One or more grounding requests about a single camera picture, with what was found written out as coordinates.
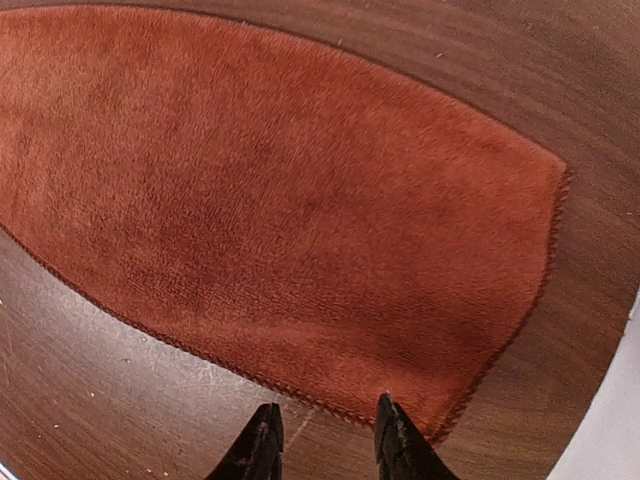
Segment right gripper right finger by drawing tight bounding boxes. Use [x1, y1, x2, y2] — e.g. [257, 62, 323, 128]
[374, 393, 455, 480]

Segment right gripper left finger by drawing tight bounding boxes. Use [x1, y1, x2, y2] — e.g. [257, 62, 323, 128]
[206, 403, 284, 480]

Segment brown towel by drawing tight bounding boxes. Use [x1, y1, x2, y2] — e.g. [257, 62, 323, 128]
[1, 5, 569, 441]

